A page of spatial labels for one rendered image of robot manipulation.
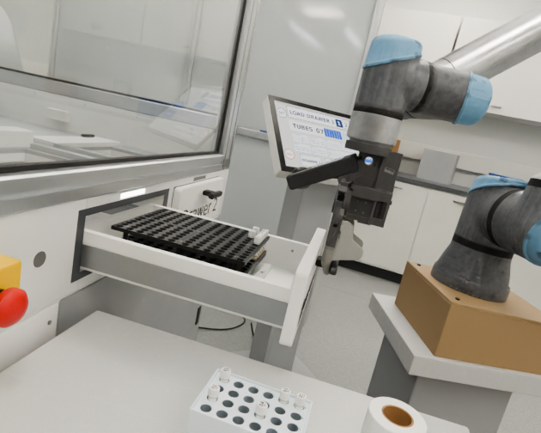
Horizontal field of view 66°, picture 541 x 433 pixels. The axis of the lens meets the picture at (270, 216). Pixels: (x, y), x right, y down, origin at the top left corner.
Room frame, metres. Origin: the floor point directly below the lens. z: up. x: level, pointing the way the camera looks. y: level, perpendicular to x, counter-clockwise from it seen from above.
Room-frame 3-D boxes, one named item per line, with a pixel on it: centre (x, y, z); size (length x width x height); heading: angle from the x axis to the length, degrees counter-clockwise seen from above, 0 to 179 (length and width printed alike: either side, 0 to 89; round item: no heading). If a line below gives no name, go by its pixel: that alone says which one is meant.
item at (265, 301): (0.69, 0.13, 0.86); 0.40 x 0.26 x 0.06; 80
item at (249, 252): (0.67, 0.02, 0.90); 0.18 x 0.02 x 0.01; 170
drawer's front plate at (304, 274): (0.66, -0.08, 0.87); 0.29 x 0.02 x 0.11; 170
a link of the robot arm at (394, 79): (0.65, -0.13, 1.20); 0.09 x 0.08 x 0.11; 100
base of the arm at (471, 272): (0.84, -0.44, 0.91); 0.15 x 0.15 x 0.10
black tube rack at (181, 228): (0.69, 0.12, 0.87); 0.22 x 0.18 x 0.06; 80
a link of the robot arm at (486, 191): (0.83, -0.44, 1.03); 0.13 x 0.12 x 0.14; 10
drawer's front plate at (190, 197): (1.02, 0.18, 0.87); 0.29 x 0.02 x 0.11; 170
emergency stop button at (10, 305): (0.38, 0.24, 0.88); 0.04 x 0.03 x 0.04; 170
